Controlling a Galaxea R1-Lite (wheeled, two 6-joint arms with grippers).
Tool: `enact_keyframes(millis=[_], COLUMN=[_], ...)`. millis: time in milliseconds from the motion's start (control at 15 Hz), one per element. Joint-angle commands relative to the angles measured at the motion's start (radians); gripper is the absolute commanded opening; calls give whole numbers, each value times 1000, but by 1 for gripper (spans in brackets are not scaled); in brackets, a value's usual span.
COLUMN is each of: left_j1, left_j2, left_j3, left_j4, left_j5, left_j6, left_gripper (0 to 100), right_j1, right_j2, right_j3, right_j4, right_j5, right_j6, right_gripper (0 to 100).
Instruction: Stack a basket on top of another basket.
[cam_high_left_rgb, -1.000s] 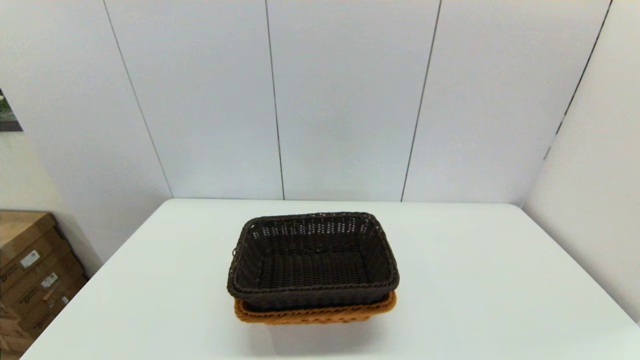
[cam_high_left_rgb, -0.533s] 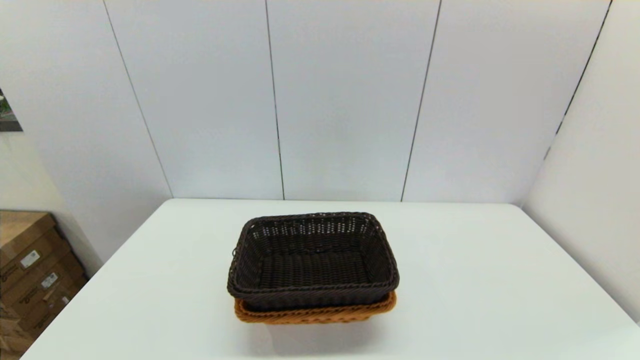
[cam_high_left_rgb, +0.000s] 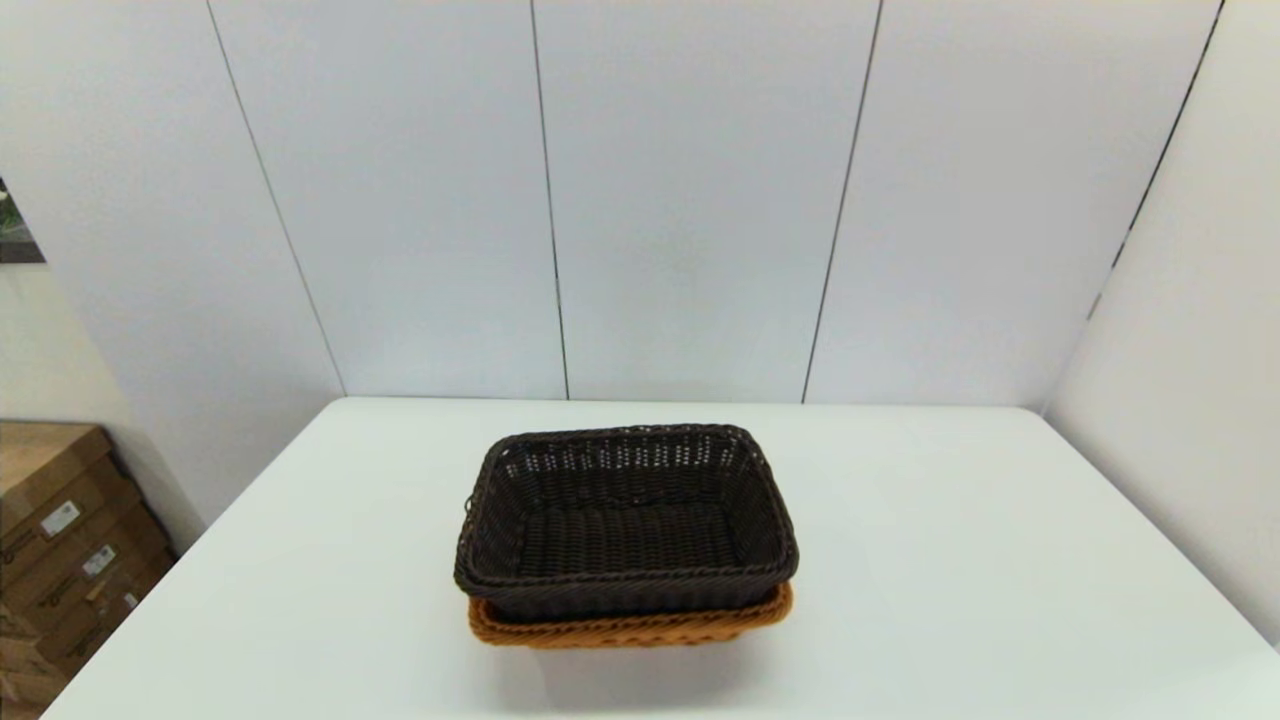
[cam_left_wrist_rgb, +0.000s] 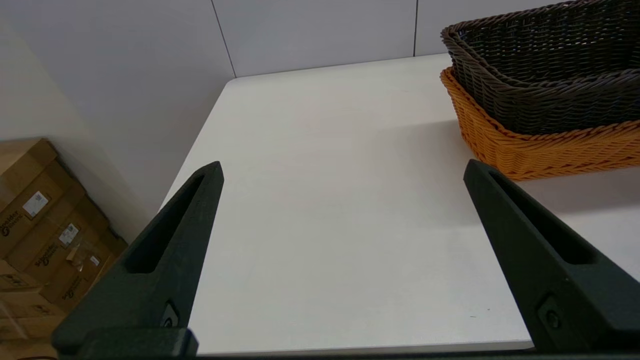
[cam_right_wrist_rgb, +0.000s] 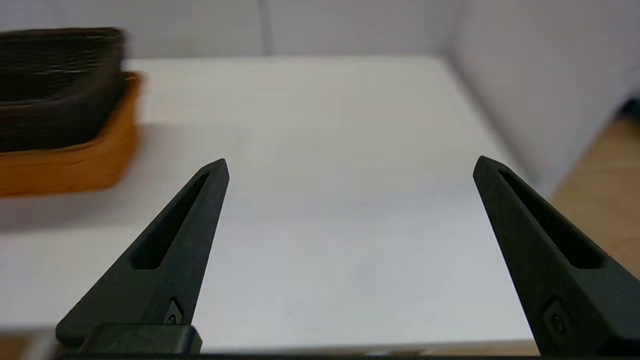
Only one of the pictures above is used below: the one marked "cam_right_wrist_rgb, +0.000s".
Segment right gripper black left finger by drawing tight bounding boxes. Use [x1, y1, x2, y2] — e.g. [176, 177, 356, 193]
[55, 158, 231, 357]

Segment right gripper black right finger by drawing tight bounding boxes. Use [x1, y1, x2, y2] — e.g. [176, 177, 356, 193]
[472, 155, 640, 357]

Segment orange wicker basket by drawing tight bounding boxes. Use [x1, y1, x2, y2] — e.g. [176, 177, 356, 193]
[0, 71, 143, 198]

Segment dark brown wicker basket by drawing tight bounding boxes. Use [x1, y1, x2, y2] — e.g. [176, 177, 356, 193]
[0, 27, 128, 153]

